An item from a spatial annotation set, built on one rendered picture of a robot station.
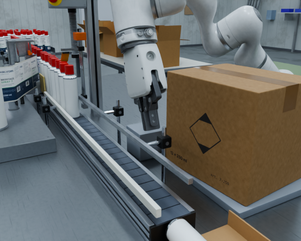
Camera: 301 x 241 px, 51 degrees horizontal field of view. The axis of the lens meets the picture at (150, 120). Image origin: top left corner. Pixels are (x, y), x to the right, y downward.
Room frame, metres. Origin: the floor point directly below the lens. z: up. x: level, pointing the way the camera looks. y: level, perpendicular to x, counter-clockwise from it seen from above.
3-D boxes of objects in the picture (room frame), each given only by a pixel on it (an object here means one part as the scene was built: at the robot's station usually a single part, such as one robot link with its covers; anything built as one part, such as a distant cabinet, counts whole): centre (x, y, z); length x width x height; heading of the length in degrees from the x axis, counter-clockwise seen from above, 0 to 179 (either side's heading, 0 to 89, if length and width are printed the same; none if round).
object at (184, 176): (1.03, 0.18, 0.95); 1.07 x 0.01 x 0.01; 29
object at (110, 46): (3.80, 0.36, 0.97); 0.45 x 0.44 x 0.37; 122
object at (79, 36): (1.29, 0.31, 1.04); 0.10 x 0.04 x 0.33; 119
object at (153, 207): (0.99, 0.24, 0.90); 1.07 x 0.01 x 0.02; 29
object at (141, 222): (1.26, 0.35, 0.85); 1.65 x 0.11 x 0.05; 29
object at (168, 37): (3.11, -0.07, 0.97); 0.51 x 0.42 x 0.37; 125
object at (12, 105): (1.29, 0.58, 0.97); 0.05 x 0.05 x 0.19
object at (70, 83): (1.18, 0.30, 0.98); 0.05 x 0.05 x 0.20
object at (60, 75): (1.22, 0.33, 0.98); 0.05 x 0.05 x 0.20
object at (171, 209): (1.26, 0.35, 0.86); 1.65 x 0.08 x 0.04; 29
